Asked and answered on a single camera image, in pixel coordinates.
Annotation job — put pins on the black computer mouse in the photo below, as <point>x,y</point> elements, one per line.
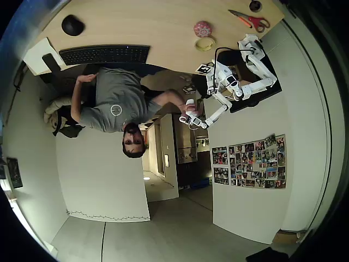
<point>72,25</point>

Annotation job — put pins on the blue crate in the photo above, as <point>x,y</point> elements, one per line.
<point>201,183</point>

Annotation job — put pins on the black base board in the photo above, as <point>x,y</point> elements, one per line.
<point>268,90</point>

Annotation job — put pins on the white follower gripper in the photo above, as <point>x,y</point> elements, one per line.
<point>210,88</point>

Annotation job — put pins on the white follower robot arm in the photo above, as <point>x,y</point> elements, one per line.
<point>262,68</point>

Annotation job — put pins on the person in gray t-shirt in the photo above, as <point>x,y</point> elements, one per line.
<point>117,103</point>

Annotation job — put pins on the black phone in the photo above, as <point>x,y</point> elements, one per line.
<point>50,63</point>

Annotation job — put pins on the person's left forearm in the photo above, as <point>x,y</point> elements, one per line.
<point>76,101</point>

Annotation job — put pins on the pink ball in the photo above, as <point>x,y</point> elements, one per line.
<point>203,29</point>

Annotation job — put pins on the large photo collage poster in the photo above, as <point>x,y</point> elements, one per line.
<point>257,161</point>

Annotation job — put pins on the small black round object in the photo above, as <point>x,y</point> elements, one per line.
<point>255,5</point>

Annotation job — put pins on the yellowish tape roll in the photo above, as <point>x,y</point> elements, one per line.
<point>205,44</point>

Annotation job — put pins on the black-and-white fiducial marker card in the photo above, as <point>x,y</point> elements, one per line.
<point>204,68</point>

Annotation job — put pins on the small photo sheet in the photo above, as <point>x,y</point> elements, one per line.
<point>221,176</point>
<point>219,155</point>

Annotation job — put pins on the black bag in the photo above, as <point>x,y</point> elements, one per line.
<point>66,126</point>

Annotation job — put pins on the white paper pad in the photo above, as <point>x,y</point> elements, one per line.
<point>36,56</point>

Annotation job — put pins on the dark framed picture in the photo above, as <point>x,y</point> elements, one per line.
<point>14,172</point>

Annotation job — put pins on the person's left hand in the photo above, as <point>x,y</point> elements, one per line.
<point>86,78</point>

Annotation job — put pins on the cardboard box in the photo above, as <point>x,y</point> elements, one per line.
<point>286,237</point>

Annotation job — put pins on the person's right hand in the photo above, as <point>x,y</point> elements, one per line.
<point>191,108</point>

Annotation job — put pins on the black keyboard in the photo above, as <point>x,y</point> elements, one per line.
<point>105,54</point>

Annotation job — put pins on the person's right forearm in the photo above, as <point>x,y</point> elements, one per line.
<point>172,98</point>

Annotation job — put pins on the steel refrigerator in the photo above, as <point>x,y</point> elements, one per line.
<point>186,144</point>

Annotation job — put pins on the white leader robot arm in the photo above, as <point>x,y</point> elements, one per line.
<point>221,107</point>

